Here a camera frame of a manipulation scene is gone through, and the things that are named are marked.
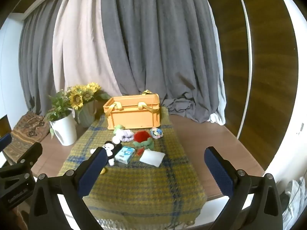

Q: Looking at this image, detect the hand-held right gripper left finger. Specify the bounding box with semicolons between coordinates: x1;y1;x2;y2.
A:
28;146;108;230

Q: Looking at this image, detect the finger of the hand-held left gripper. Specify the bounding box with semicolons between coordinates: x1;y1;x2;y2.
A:
0;133;12;152
16;142;43;167

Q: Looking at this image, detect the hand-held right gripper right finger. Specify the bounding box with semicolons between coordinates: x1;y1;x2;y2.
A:
204;146;283;230

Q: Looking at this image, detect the orange plastic crate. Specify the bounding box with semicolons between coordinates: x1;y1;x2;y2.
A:
103;90;161;130

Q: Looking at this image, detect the colourful cloth ball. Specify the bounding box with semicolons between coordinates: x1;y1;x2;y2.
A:
150;127;163;140

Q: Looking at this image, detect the brown patterned cushion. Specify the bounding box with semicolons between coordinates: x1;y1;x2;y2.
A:
3;113;51;166

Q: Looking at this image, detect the black mouse plush toy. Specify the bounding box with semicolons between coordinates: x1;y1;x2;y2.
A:
90;140;123;174

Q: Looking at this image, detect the blue tissue pack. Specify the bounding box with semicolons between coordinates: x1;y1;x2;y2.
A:
115;146;135;165

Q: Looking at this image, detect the white plant pot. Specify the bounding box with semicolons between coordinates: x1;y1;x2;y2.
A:
50;113;78;146

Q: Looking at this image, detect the yellow plaid blanket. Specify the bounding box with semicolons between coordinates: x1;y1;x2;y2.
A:
58;107;208;230

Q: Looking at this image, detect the green leafy plant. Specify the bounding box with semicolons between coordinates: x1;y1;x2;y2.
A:
45;90;75;139

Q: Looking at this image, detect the green ribbed vase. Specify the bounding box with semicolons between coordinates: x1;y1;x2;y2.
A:
78;101;97;128

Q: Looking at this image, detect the red plush flower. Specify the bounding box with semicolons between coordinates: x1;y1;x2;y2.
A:
133;131;154;149

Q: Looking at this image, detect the white cloth pouch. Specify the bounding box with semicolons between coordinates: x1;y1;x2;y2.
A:
139;149;165;167

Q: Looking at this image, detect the artificial sunflower bouquet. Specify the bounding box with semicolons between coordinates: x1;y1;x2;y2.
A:
66;83;109;111

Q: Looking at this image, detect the white crumpled cloth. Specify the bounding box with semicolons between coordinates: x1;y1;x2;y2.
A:
282;177;307;230

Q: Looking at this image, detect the grey curtain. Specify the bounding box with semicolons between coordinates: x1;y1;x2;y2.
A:
101;0;226;125
19;0;71;115

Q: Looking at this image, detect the wooden sliding door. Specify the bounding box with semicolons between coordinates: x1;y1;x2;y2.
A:
204;0;298;170

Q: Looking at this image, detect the pale curtain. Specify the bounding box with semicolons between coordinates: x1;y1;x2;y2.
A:
52;0;123;99

